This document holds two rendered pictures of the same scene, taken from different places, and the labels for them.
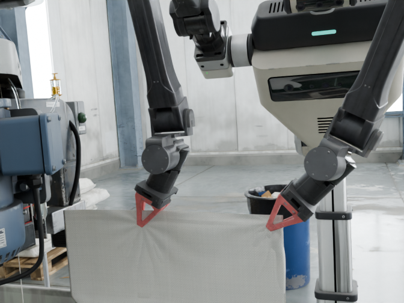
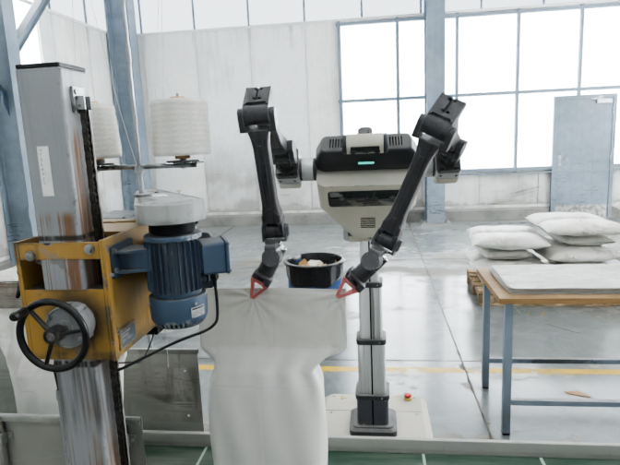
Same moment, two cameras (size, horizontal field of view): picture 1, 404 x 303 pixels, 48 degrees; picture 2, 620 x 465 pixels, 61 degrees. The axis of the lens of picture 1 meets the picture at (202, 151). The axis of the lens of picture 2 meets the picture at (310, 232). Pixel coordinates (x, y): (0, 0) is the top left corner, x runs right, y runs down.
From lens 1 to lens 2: 0.81 m
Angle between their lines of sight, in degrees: 12
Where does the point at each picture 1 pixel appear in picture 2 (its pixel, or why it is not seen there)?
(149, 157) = (267, 256)
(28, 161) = (218, 267)
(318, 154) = (368, 256)
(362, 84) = (391, 216)
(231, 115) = (252, 172)
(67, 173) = not seen: hidden behind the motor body
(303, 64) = (352, 184)
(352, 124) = (386, 237)
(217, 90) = (237, 145)
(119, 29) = (123, 73)
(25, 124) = (217, 246)
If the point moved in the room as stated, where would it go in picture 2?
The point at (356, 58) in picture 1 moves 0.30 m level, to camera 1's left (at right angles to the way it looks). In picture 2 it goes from (387, 182) to (308, 187)
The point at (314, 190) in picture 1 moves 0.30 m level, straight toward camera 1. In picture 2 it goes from (364, 274) to (373, 304)
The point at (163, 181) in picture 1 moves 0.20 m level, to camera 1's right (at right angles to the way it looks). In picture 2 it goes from (270, 269) to (330, 264)
